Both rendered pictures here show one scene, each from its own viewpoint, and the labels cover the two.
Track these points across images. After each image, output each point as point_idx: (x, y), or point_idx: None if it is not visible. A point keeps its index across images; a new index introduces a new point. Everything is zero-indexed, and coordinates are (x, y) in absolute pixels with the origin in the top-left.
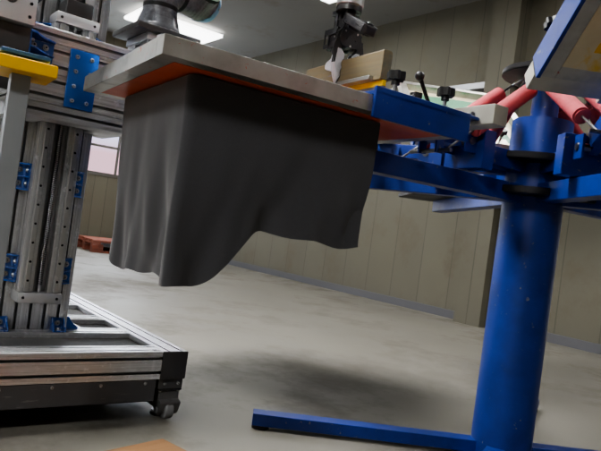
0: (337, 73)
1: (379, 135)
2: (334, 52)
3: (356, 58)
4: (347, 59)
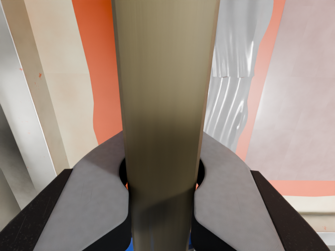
0: (207, 134)
1: (80, 5)
2: (285, 211)
3: (217, 9)
4: (199, 143)
